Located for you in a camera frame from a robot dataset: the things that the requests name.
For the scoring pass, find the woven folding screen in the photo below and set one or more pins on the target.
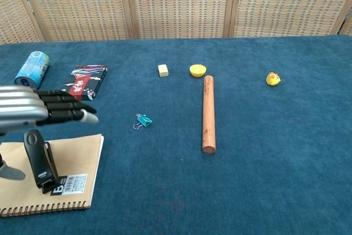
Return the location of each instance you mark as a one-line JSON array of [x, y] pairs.
[[176, 4]]

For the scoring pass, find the yellow rubber duck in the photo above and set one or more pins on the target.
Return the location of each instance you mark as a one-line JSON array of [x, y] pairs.
[[272, 79]]

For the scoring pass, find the wooden rolling pin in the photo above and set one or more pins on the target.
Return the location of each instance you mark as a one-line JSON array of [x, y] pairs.
[[208, 114]]

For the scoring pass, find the pale yellow eraser block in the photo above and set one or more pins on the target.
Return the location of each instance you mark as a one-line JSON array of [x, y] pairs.
[[163, 70]]

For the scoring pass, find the blue table cloth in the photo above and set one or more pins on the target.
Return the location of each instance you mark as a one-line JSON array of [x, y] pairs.
[[220, 177]]

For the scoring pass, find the black red card box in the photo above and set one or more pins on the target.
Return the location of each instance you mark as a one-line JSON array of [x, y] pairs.
[[86, 82]]

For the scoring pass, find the blue beverage can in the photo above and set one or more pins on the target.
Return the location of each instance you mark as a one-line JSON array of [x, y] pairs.
[[32, 70]]

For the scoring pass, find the yellow fluted cup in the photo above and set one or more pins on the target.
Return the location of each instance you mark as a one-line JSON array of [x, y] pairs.
[[197, 71]]

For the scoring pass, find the black stapler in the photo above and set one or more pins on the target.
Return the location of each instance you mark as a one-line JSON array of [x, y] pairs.
[[39, 160]]

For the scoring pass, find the teal binder clip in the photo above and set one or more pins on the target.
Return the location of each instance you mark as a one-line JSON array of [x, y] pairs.
[[144, 120]]

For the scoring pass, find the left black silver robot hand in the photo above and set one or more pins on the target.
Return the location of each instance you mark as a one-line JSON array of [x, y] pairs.
[[24, 107]]

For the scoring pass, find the brown spiral notebook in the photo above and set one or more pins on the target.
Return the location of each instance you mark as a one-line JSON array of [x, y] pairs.
[[74, 160]]

